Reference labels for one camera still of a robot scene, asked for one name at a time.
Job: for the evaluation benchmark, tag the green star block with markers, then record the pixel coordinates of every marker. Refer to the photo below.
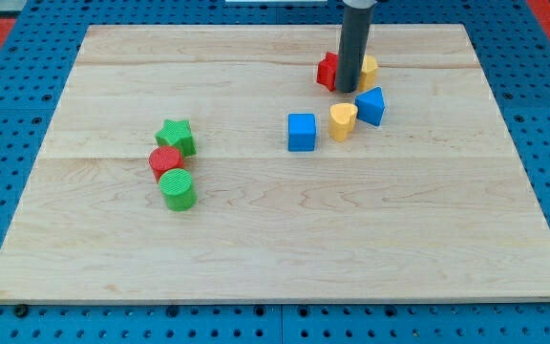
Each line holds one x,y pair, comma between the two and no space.
177,133

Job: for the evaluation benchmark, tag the red star block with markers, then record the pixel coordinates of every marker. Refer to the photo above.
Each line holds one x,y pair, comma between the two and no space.
326,72

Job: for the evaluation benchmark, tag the blue cube block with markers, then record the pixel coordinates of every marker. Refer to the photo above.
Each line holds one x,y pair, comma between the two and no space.
302,132

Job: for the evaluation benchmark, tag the yellow heart block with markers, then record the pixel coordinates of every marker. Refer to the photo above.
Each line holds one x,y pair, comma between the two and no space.
342,119

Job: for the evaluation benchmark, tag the green cylinder block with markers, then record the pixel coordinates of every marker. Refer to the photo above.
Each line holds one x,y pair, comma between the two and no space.
177,188

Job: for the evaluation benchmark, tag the red cylinder block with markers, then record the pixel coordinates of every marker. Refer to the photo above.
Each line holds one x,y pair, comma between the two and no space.
163,159

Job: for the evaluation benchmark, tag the blue triangular prism block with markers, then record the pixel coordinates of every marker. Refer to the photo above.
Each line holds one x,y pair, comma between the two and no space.
371,106

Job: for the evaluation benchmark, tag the yellow block behind rod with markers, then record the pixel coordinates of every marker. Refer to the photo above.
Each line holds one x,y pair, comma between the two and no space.
368,73

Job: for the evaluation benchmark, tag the light wooden board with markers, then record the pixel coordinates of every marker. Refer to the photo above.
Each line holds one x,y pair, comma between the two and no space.
431,206

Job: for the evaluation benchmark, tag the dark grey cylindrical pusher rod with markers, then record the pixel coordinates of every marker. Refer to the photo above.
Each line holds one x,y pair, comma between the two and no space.
353,40

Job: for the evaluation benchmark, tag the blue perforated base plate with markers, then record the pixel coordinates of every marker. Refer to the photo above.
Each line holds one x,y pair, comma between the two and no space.
514,50

